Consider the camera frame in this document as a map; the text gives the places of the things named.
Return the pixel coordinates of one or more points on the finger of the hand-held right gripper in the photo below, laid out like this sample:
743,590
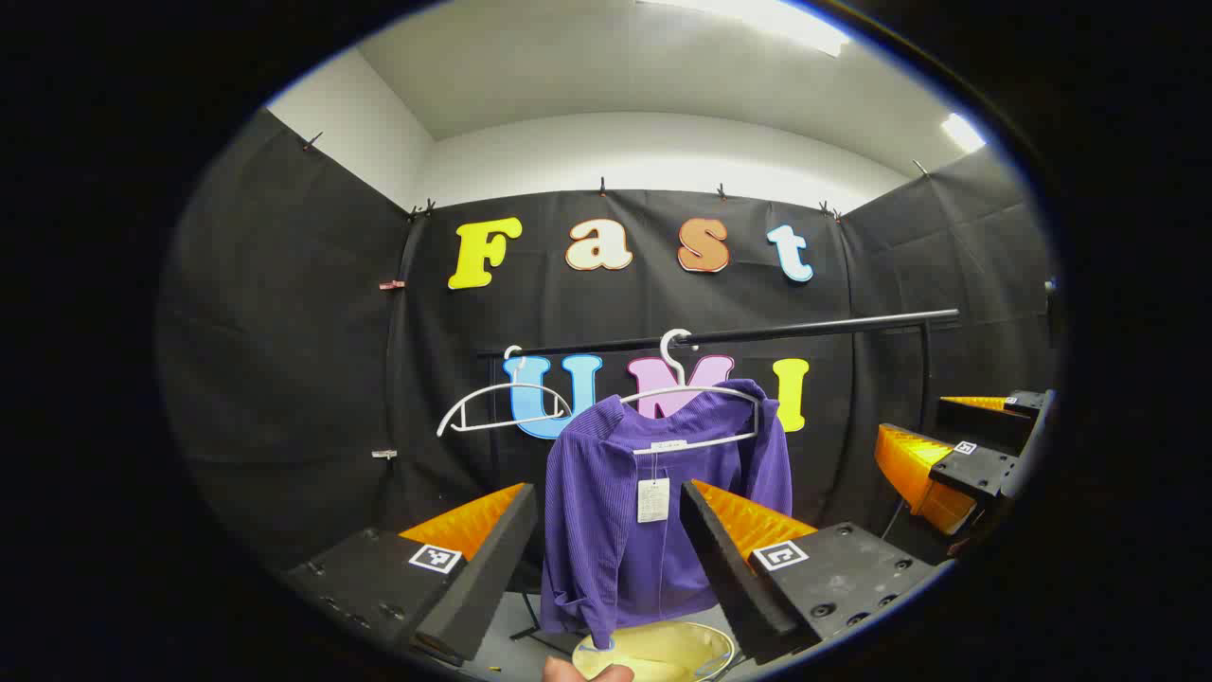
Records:
980,469
985,421

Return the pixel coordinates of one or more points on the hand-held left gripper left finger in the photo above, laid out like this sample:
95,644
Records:
492,568

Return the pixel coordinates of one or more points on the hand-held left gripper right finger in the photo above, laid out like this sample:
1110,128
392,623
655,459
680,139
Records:
729,578

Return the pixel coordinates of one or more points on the beige laundry hamper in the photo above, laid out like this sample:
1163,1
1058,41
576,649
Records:
663,649

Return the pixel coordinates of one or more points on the purple ribbed garment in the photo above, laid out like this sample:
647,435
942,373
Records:
606,530

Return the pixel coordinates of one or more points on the white plastic hanger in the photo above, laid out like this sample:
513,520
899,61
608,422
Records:
674,374
502,385

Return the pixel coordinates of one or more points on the black clothes rack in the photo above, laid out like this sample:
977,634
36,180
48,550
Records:
805,329

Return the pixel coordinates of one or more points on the small ceiling light panel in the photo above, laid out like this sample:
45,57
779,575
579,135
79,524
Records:
962,133

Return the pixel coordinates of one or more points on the long ceiling light panel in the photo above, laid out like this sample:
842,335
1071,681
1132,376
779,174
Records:
757,19

